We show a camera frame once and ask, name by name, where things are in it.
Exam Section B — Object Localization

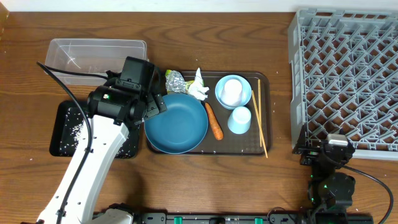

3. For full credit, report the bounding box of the dark blue plate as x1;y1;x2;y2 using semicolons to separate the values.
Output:
144;93;208;154

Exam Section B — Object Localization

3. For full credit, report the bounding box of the light blue cup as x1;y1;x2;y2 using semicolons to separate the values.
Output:
228;106;252;134

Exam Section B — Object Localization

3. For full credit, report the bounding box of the white rice pile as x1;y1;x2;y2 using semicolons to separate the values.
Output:
58;107;134;156

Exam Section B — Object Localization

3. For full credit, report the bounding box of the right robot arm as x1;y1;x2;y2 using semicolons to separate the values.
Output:
292;126;355;212

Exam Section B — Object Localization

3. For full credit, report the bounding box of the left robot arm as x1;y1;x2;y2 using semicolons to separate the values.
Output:
37;57;167;223

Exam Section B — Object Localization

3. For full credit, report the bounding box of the grey dishwasher rack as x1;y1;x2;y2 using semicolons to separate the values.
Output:
288;8;397;161

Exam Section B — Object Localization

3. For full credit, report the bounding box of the crumpled foil wrapper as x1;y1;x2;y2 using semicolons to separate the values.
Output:
165;70;193;94

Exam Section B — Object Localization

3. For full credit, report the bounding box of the crumpled white tissue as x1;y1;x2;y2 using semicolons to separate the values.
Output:
187;68;210;101

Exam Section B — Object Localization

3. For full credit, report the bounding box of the clear plastic bin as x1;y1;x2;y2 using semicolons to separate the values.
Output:
44;39;148;86

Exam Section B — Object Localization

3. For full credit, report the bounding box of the left wooden chopstick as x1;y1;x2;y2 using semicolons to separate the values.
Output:
251;90;268;158

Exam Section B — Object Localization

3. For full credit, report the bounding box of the wooden chopstick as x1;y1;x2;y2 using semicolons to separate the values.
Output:
251;90;268;158
257;79;263;147

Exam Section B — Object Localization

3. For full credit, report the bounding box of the dark brown serving tray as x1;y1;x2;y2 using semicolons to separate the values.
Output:
146;70;272;156

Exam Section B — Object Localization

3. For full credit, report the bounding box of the orange carrot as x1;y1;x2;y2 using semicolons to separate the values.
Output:
205;103;224;141

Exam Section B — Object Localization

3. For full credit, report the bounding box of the light blue bowl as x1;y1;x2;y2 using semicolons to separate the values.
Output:
215;75;252;110

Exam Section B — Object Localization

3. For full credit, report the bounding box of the right wooden chopstick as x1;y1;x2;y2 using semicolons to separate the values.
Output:
257;79;263;147

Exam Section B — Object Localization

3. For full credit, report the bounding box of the black plastic tray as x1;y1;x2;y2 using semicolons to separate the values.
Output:
49;100;141;159

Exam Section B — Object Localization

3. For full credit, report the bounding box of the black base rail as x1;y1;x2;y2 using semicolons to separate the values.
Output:
93;203;374;224

